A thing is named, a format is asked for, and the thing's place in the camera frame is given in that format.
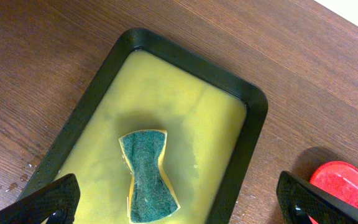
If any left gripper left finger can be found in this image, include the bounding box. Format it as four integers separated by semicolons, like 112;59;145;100
0;174;80;224

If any black tray with yellow liquid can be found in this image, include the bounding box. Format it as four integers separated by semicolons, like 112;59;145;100
22;28;268;223

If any red plastic tray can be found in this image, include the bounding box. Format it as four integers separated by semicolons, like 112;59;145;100
310;161;358;208

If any green and yellow sponge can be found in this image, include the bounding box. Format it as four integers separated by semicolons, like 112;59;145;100
119;129;181;223

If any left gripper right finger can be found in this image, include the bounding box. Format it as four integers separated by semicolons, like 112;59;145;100
276;171;358;224

